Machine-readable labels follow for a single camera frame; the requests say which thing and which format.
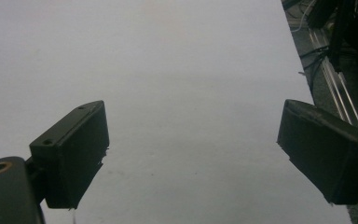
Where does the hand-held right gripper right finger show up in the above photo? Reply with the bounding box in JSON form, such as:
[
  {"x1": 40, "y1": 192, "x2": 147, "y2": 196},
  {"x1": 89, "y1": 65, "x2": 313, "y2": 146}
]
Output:
[{"x1": 276, "y1": 99, "x2": 358, "y2": 206}]

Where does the black cable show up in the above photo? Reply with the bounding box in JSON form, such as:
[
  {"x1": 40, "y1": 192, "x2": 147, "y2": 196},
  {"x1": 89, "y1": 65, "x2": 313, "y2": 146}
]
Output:
[{"x1": 298, "y1": 45, "x2": 331, "y2": 94}]

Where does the white cable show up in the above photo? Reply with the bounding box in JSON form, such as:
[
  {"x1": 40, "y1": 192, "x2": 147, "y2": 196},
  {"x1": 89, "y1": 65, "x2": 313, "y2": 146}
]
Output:
[{"x1": 290, "y1": 0, "x2": 318, "y2": 34}]

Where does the metal rail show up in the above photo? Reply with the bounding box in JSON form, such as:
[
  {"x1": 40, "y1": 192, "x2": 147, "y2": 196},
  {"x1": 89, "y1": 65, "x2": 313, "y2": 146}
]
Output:
[{"x1": 308, "y1": 28, "x2": 358, "y2": 133}]

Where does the black stand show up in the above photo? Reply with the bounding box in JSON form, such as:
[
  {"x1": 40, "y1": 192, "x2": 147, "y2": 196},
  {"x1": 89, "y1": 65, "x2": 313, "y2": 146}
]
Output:
[{"x1": 307, "y1": 0, "x2": 358, "y2": 73}]

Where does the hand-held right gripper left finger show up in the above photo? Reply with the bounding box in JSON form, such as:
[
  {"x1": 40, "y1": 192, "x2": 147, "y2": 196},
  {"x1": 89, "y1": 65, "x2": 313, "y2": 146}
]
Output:
[{"x1": 29, "y1": 100, "x2": 110, "y2": 210}]

